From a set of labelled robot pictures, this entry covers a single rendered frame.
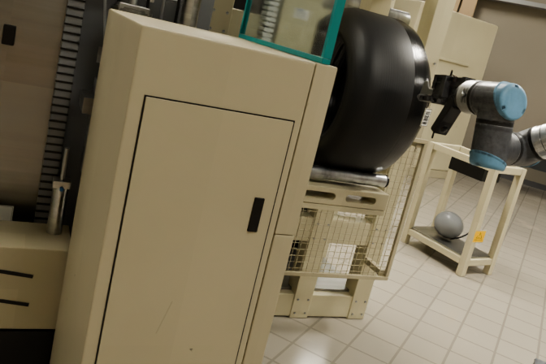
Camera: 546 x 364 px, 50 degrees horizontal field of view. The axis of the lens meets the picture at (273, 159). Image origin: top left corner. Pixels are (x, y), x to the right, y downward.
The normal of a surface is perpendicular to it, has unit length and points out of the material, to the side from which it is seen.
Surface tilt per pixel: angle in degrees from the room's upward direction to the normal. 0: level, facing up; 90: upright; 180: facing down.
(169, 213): 90
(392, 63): 63
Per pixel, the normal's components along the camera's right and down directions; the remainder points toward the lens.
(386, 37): 0.41, -0.48
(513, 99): 0.40, 0.07
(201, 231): 0.36, 0.29
